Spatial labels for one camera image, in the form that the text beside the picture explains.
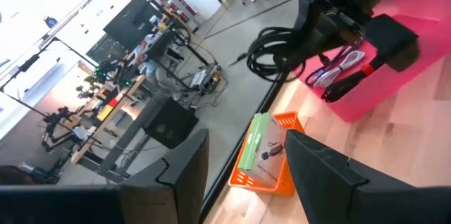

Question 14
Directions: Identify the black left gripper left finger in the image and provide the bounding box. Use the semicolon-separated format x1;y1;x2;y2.
0;128;210;224

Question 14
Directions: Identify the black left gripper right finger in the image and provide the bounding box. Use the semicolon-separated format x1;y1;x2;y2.
285;129;451;224

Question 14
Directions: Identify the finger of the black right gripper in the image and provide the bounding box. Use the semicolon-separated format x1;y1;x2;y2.
364;14;420;73

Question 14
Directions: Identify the white cable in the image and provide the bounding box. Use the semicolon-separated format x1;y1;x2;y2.
311;49;366;89

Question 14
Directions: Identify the black cable with red tie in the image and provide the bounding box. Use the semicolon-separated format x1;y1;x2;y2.
320;54;387;104

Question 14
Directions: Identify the pink translucent plastic bin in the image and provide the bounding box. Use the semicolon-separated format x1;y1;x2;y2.
299;0;451;123

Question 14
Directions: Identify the black computer tower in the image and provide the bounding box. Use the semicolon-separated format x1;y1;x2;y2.
142;97;199;149

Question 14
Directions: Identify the orange plastic basket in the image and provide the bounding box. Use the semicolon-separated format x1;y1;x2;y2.
228;111;306;197

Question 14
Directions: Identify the wooden workbench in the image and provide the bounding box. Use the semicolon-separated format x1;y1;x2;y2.
70;74;147;165

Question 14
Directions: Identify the red parts shelf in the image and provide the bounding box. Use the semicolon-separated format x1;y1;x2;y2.
154;0;198;24

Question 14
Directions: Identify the black monitor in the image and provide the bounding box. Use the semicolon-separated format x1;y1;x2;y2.
103;0;163;53

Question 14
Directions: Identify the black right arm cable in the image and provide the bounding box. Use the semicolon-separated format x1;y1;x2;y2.
246;26;307;84

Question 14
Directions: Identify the black aluminium table frame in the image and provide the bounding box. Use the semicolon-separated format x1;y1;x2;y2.
199;72;286;224

